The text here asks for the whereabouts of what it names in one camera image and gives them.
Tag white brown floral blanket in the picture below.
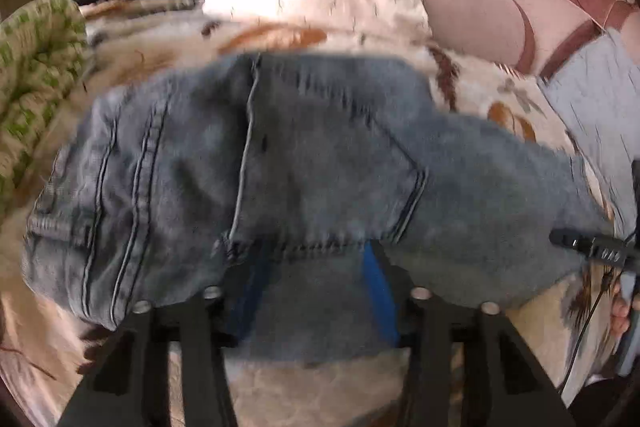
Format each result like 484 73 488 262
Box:
0 0 631 427

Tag blue denim pants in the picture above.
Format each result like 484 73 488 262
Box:
22 51 617 369

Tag person's right hand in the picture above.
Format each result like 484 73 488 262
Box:
611 278 634 339

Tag black cable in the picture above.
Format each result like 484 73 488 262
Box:
557 232 634 397

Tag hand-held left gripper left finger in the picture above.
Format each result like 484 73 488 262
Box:
59 251 282 427

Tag grey cloth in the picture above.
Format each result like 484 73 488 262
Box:
537 29 640 238

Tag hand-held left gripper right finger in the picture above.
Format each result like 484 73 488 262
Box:
361 241 567 427

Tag pink pillow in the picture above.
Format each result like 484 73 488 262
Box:
420 0 638 80

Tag person's dark clothing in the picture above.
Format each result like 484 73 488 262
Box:
569 376 640 427

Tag green patterned cloth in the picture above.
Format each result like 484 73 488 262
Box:
0 0 96 218

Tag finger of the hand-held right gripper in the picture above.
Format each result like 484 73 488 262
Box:
549 229 640 266

